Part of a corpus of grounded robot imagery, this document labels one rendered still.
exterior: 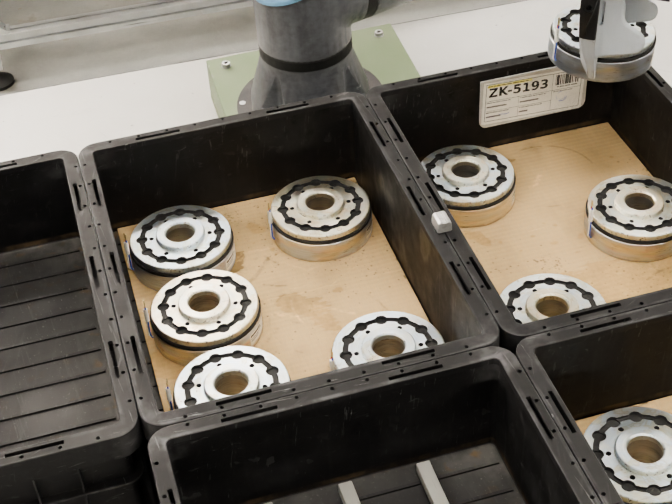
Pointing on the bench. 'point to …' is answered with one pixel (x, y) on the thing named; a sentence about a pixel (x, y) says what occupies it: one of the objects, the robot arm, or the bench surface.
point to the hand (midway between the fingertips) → (591, 52)
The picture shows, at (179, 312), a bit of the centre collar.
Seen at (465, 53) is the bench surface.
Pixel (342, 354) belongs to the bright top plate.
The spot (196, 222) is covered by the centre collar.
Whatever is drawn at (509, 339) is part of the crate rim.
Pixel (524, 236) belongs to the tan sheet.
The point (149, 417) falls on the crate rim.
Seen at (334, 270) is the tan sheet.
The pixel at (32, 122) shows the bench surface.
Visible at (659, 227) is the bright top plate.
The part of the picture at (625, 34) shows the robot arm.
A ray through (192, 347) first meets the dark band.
